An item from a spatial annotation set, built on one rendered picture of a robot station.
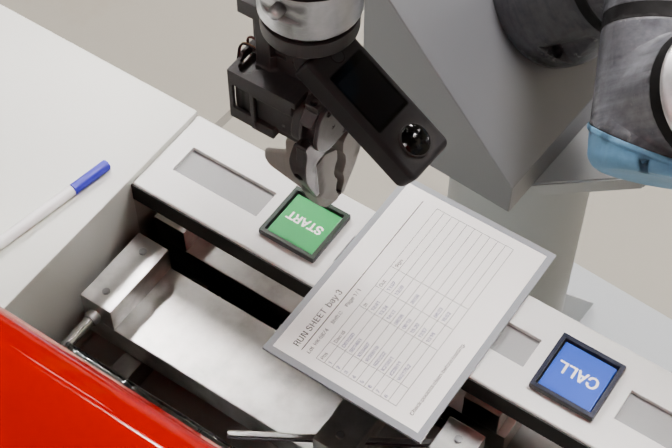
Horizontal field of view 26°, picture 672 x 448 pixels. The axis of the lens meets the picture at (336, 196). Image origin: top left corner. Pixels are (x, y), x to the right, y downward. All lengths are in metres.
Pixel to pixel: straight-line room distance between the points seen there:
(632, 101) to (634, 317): 1.14
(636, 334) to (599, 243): 0.19
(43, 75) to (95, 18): 1.41
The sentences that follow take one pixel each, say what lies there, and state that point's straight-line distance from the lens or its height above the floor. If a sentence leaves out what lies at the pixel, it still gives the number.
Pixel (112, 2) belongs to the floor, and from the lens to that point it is 2.78.
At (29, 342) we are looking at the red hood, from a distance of 0.16.
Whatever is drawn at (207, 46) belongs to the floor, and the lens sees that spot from 2.68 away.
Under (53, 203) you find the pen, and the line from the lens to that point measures 1.24.
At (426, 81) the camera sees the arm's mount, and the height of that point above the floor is 0.94.
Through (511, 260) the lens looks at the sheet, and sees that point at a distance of 1.21.
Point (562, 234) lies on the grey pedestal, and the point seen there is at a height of 0.62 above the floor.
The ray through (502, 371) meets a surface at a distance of 1.16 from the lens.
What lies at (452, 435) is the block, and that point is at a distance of 1.18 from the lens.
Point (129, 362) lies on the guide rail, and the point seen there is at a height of 0.85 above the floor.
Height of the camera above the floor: 1.95
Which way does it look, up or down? 53 degrees down
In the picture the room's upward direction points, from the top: straight up
